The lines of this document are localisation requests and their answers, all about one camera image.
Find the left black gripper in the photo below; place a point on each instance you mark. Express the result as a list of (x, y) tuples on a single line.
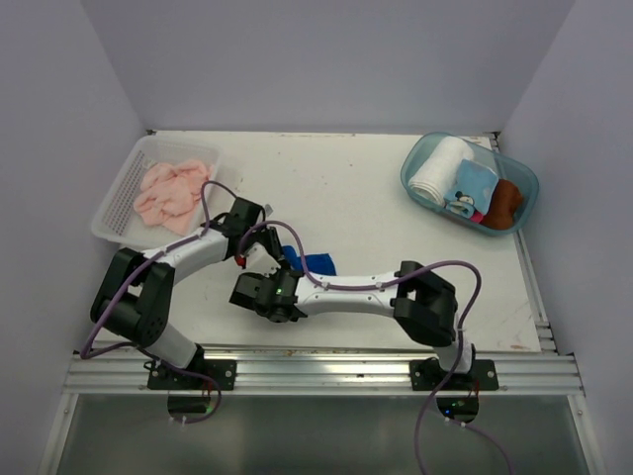
[(271, 234)]

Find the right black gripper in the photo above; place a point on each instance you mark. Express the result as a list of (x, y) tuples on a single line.
[(270, 276)]

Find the pink towel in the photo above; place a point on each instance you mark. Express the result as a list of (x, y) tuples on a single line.
[(170, 195)]

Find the white plastic basket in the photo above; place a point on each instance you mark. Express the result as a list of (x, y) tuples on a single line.
[(116, 220)]

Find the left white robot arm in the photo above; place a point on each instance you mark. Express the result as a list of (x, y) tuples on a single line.
[(134, 298)]

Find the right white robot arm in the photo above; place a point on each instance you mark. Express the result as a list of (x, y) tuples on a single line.
[(422, 303)]

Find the white rolled towel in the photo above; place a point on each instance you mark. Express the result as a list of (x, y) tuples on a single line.
[(433, 164)]

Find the teal transparent plastic tub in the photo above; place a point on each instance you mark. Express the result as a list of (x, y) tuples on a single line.
[(505, 168)]

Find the light blue cartoon towel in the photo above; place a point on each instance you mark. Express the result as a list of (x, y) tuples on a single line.
[(472, 190)]

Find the brown rolled towel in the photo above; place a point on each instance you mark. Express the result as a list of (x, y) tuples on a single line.
[(506, 200)]

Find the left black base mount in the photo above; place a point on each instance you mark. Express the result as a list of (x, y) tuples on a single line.
[(222, 371)]

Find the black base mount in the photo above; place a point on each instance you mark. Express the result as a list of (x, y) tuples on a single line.
[(426, 374), (222, 371)]

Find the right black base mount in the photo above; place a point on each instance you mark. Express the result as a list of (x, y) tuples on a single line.
[(426, 374)]

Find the aluminium rail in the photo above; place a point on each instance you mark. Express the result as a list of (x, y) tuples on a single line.
[(326, 372)]

